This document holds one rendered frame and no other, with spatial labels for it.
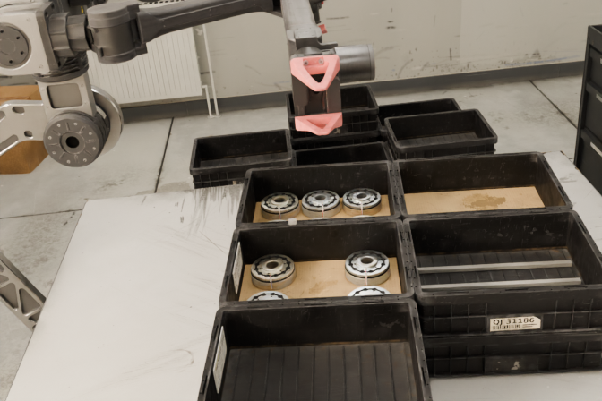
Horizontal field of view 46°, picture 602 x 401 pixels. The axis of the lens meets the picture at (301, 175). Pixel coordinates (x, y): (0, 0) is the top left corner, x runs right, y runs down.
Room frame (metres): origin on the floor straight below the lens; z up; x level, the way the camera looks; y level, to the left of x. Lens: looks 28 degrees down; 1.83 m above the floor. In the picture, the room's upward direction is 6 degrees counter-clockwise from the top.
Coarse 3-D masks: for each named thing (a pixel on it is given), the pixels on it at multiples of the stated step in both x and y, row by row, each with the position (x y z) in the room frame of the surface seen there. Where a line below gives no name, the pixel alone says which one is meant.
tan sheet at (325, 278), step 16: (304, 272) 1.39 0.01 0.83; (320, 272) 1.38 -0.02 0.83; (336, 272) 1.38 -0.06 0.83; (256, 288) 1.34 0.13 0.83; (288, 288) 1.33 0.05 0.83; (304, 288) 1.33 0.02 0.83; (320, 288) 1.32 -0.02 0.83; (336, 288) 1.32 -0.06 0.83; (352, 288) 1.31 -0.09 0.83; (384, 288) 1.30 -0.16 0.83; (400, 288) 1.29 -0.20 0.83
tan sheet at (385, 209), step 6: (342, 198) 1.72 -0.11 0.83; (384, 198) 1.70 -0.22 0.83; (258, 204) 1.73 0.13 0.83; (300, 204) 1.71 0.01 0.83; (342, 204) 1.69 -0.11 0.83; (384, 204) 1.66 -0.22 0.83; (258, 210) 1.70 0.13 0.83; (300, 210) 1.67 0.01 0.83; (342, 210) 1.65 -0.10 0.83; (384, 210) 1.63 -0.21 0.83; (258, 216) 1.67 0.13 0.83; (300, 216) 1.65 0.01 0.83; (336, 216) 1.63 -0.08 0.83; (342, 216) 1.63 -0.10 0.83; (348, 216) 1.62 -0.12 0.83; (372, 216) 1.61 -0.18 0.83
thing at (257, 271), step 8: (264, 256) 1.43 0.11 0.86; (272, 256) 1.42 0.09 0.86; (280, 256) 1.42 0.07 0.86; (256, 264) 1.40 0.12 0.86; (288, 264) 1.39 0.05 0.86; (256, 272) 1.36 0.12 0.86; (264, 272) 1.36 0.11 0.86; (272, 272) 1.36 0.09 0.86; (280, 272) 1.35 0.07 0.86; (288, 272) 1.35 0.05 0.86; (264, 280) 1.34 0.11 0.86; (272, 280) 1.33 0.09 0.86
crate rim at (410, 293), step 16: (304, 224) 1.44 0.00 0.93; (320, 224) 1.44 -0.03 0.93; (336, 224) 1.43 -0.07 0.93; (352, 224) 1.43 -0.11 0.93; (368, 224) 1.42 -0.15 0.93; (384, 224) 1.42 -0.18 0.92; (400, 224) 1.40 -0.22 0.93; (400, 240) 1.36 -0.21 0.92; (224, 288) 1.22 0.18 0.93; (224, 304) 1.17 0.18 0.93; (240, 304) 1.16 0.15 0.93; (256, 304) 1.16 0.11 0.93
